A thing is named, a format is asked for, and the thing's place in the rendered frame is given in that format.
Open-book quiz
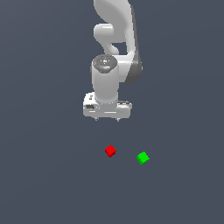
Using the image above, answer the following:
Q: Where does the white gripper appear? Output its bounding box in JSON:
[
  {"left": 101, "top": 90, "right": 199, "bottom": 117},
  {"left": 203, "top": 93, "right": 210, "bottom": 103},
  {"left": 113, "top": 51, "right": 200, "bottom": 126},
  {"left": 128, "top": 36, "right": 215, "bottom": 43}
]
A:
[{"left": 82, "top": 92, "right": 133, "bottom": 123}]

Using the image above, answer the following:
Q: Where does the red cube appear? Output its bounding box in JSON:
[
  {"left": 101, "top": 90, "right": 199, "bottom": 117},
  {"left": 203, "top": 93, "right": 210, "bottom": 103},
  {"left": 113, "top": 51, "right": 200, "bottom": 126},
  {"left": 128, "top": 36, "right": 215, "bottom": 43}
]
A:
[{"left": 104, "top": 144, "right": 117, "bottom": 158}]

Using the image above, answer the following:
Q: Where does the green cube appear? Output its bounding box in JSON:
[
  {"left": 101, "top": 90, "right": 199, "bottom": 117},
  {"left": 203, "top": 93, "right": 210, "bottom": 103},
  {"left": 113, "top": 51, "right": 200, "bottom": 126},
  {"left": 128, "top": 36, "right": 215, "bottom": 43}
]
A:
[{"left": 136, "top": 150, "right": 151, "bottom": 165}]

